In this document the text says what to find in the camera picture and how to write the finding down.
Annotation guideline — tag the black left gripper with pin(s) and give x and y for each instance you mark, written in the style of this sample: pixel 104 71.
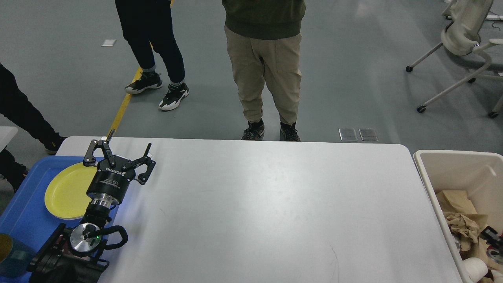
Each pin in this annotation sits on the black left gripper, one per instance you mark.
pixel 109 181

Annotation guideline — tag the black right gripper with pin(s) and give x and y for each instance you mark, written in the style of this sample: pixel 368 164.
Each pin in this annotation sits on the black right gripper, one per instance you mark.
pixel 492 238

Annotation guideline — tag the brown paper bag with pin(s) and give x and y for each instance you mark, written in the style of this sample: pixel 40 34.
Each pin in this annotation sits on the brown paper bag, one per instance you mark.
pixel 456 201

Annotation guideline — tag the yellow plate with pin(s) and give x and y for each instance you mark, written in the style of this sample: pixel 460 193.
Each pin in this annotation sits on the yellow plate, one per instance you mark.
pixel 66 197

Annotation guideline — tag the dark teal mug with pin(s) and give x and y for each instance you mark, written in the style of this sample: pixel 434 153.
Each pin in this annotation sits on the dark teal mug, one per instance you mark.
pixel 15 256

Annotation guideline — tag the brown paper ball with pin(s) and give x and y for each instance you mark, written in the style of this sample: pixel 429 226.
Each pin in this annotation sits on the brown paper ball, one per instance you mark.
pixel 466 227

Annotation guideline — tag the crushed white paper cup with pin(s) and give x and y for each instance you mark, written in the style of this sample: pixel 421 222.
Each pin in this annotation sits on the crushed white paper cup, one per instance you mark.
pixel 497 276

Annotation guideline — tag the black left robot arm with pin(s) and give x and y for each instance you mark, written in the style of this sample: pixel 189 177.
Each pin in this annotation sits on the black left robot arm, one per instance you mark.
pixel 73 254

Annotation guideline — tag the beige plastic bin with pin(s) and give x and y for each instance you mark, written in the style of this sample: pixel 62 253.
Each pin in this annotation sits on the beige plastic bin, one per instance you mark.
pixel 479 174

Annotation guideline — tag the white side table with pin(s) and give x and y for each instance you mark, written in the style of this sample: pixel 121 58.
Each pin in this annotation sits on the white side table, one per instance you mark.
pixel 6 135

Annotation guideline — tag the person in black clothes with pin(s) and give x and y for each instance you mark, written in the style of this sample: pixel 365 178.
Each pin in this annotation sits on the person in black clothes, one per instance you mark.
pixel 15 106

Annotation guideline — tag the metal floor socket right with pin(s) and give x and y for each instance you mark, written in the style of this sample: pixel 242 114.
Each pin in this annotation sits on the metal floor socket right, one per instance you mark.
pixel 368 135

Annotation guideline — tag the metal floor socket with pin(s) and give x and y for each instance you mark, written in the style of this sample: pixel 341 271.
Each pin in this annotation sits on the metal floor socket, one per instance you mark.
pixel 368 135
pixel 348 134

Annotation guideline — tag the metal floor socket left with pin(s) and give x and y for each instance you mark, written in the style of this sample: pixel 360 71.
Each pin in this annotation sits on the metal floor socket left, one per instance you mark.
pixel 348 134

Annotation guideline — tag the person in green sweater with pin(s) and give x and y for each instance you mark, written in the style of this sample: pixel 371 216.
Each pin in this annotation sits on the person in green sweater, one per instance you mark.
pixel 263 39

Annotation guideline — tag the white office chair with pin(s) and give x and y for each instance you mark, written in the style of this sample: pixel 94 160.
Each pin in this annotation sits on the white office chair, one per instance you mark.
pixel 463 45

